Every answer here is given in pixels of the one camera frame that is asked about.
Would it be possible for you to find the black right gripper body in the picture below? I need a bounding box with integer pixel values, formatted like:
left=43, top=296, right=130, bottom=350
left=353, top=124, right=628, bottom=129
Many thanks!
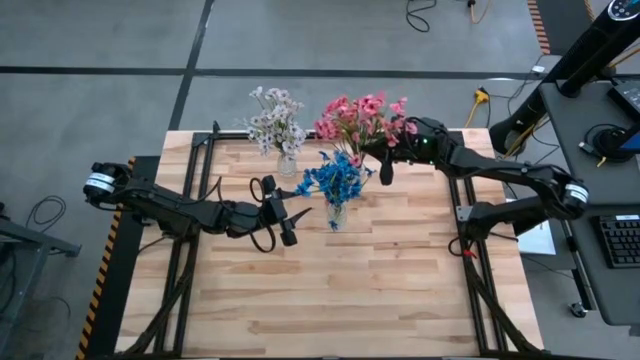
left=378, top=117, right=451, bottom=186

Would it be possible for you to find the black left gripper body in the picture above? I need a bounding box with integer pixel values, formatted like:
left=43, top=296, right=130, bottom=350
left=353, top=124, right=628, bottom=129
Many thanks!
left=259, top=174, right=299, bottom=247

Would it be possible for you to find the ribbed clear glass vase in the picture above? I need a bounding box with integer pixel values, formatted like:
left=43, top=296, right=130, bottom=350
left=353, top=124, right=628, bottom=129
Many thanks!
left=327, top=201, right=349, bottom=229

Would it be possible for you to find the pink artificial flower bunch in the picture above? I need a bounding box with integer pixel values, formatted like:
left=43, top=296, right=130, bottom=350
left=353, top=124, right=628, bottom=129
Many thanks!
left=369, top=96, right=419, bottom=151
left=323, top=94, right=364, bottom=156
left=349, top=91, right=389, bottom=169
left=313, top=112, right=354, bottom=151

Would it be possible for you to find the conical clear glass vase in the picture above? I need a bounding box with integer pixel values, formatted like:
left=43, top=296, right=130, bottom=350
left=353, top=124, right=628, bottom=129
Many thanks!
left=277, top=152, right=300, bottom=179

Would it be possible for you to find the white paper sheet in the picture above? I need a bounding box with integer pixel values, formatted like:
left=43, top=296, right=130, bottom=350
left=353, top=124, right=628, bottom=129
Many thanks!
left=516, top=219, right=557, bottom=257

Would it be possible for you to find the dark grey desk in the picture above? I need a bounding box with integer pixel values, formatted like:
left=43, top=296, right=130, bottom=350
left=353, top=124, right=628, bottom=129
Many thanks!
left=514, top=74, right=640, bottom=326

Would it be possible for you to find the black platform with hazard stripes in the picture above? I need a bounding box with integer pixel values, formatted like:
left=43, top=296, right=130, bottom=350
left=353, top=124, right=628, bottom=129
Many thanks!
left=75, top=155, right=162, bottom=360

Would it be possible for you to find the black hazard-striped floor mat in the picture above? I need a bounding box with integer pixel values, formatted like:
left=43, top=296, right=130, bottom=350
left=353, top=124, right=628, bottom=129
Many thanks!
left=527, top=0, right=596, bottom=56

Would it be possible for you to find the black tower fan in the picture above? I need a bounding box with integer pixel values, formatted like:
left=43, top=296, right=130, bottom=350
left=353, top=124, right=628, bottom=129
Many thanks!
left=488, top=0, right=640, bottom=155

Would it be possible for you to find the black flat desk device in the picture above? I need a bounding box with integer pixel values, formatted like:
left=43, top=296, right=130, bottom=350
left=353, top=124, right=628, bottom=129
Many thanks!
left=607, top=78, right=640, bottom=121

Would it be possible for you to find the black keyboard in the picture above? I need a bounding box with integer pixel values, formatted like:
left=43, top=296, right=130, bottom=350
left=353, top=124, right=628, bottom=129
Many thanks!
left=592, top=213, right=640, bottom=270

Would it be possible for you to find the yellow power plug with cable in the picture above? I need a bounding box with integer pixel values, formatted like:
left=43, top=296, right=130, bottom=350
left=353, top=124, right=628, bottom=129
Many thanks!
left=463, top=87, right=492, bottom=129

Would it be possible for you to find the yellow floor cable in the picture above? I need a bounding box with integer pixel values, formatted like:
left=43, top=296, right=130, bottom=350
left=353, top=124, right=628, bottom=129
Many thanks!
left=467, top=0, right=492, bottom=25

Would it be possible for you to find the black looped floor cable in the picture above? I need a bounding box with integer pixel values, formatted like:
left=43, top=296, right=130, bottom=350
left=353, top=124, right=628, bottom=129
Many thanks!
left=24, top=194, right=69, bottom=232

